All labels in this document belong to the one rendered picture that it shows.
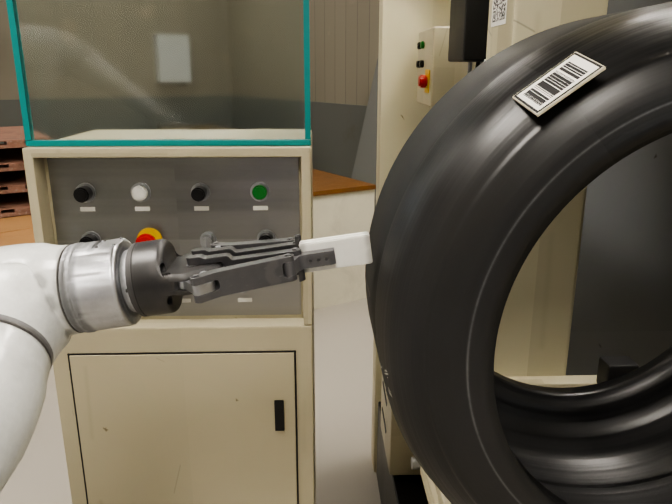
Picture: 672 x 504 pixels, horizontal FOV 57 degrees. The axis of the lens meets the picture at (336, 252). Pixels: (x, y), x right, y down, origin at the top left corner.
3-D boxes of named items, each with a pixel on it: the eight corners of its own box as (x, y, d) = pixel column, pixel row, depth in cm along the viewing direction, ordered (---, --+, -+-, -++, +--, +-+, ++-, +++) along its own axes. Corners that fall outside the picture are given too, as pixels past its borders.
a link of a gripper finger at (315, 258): (283, 253, 61) (281, 262, 58) (333, 246, 61) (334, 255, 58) (285, 268, 62) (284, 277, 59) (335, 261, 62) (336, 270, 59)
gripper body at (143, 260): (113, 257, 57) (212, 242, 57) (138, 233, 65) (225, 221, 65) (131, 331, 59) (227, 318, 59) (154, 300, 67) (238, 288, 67)
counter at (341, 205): (278, 319, 368) (274, 196, 348) (166, 238, 547) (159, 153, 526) (374, 297, 404) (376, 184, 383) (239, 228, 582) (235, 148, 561)
